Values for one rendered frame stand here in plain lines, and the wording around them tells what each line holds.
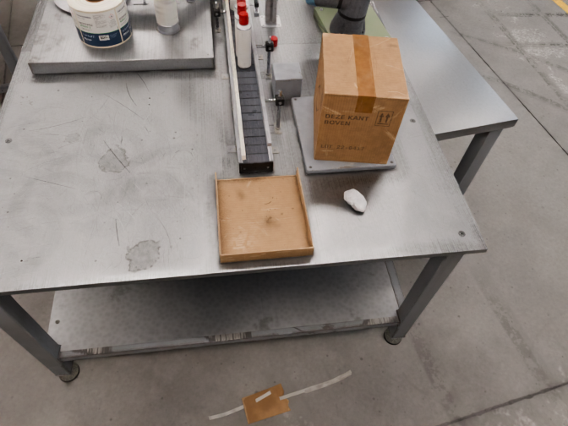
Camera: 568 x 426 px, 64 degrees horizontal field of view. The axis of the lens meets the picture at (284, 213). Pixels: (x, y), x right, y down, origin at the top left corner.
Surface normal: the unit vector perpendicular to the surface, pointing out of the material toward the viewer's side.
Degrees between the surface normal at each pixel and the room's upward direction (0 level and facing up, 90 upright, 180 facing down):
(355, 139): 90
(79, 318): 0
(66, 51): 0
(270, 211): 0
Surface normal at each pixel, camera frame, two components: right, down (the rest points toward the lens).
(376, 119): -0.04, 0.80
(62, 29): 0.06, -0.59
